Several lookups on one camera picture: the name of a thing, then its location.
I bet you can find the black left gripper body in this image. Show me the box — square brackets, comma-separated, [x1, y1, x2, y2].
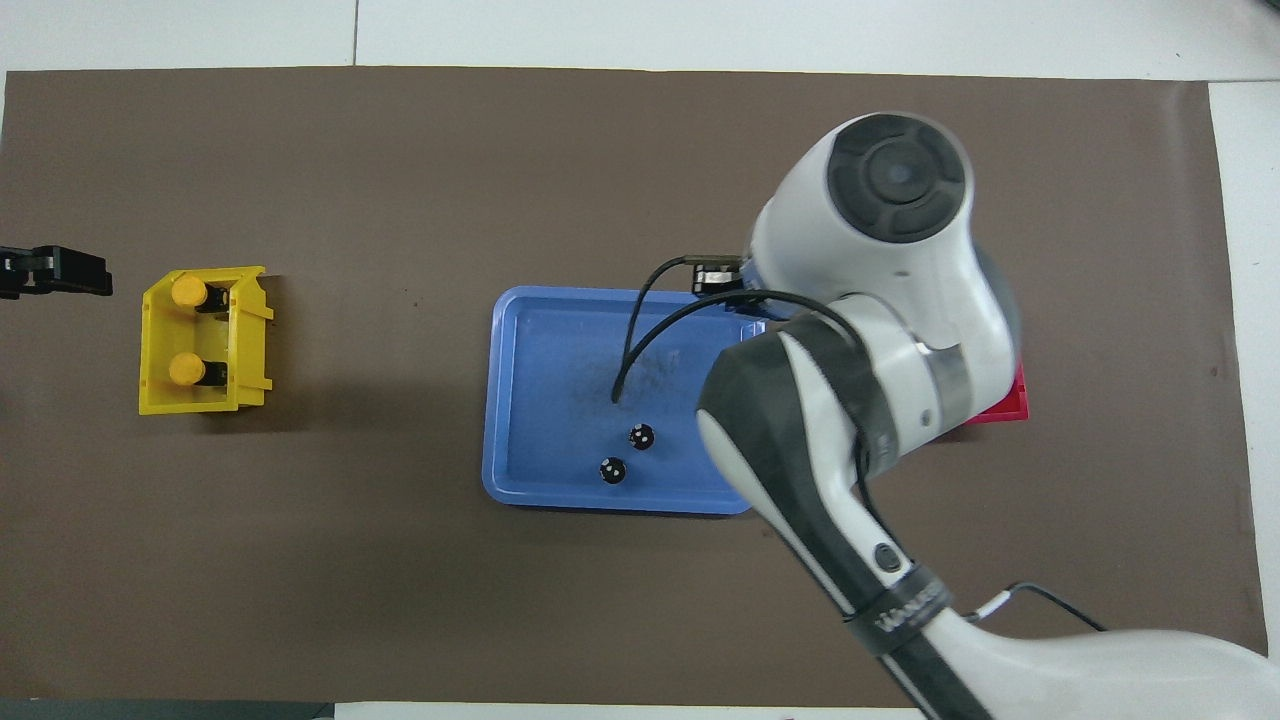
[0, 245, 49, 300]

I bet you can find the red plastic bin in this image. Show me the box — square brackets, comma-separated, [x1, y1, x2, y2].
[962, 360, 1030, 425]

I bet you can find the yellow push button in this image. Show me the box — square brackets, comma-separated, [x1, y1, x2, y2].
[167, 352, 231, 390]
[170, 274, 233, 315]

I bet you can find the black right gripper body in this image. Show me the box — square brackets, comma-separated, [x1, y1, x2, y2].
[692, 258, 766, 297]

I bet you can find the brown paper table mat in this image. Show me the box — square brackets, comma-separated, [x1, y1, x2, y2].
[0, 66, 1271, 711]

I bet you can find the yellow plastic bin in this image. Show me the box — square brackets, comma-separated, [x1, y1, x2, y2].
[138, 265, 276, 417]

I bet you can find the blue plastic tray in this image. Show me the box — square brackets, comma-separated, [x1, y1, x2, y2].
[481, 285, 768, 517]

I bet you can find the thin white-tipped black cable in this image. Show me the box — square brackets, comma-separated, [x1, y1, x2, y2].
[960, 582, 1108, 634]

